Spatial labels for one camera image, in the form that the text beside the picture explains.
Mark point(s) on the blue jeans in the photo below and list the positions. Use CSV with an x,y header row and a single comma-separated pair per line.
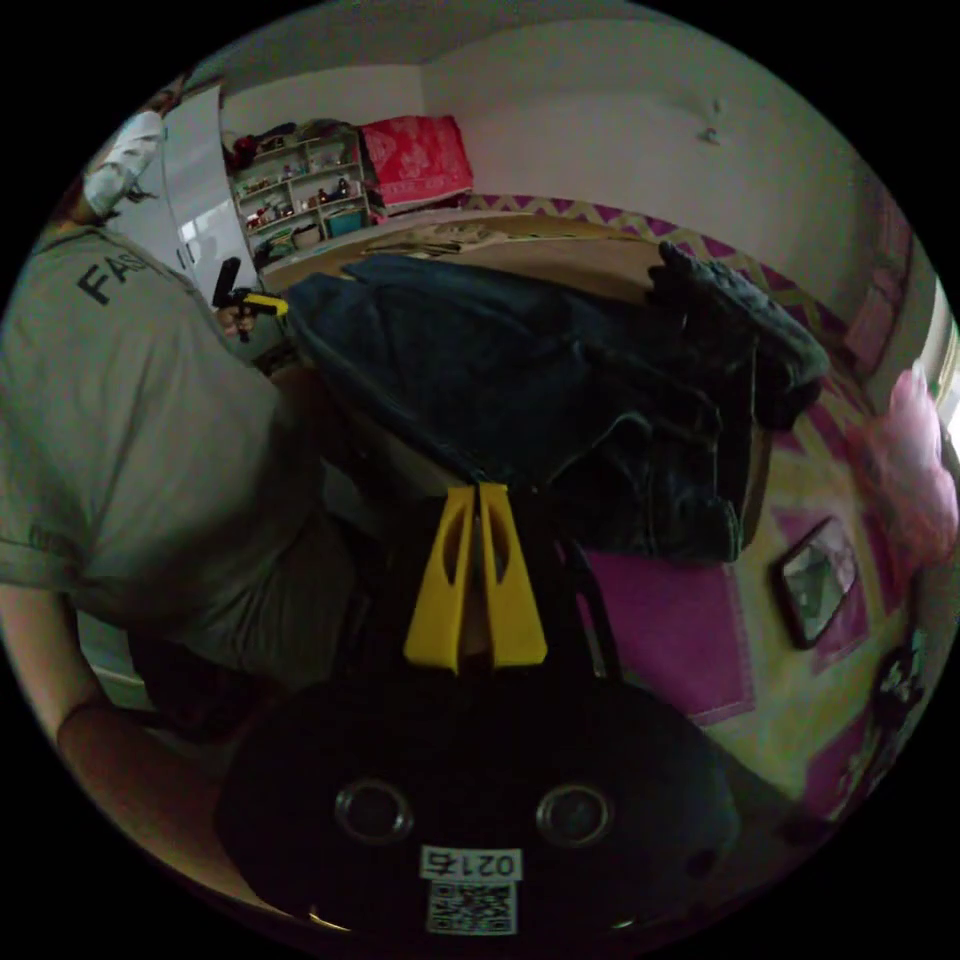
x,y
510,360

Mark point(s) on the person's right forearm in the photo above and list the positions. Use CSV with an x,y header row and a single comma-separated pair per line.
x,y
142,787

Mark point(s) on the window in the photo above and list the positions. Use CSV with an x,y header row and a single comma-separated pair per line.
x,y
951,390

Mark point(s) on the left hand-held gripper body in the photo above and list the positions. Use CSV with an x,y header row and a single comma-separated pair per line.
x,y
238,313

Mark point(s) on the person's left hand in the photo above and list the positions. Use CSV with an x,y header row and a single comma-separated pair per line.
x,y
226,322

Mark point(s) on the pink fluffy pillow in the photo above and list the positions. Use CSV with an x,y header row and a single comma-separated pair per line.
x,y
911,457

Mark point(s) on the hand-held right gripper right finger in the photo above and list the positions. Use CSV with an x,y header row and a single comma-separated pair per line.
x,y
517,607

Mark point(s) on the red patterned blanket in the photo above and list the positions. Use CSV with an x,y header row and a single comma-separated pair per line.
x,y
416,161

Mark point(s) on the small framed mirror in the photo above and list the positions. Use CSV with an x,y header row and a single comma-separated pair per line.
x,y
817,581

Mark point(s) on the dark grey garment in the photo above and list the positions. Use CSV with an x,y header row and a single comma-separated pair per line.
x,y
750,330

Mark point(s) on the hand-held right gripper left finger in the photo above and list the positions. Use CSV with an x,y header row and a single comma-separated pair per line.
x,y
433,600

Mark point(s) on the white cupboard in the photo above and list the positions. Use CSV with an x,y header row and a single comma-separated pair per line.
x,y
196,172

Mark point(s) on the white shelf with toys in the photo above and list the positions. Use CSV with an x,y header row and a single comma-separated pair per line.
x,y
300,187

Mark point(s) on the person's body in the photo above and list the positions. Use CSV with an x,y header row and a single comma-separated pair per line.
x,y
135,420

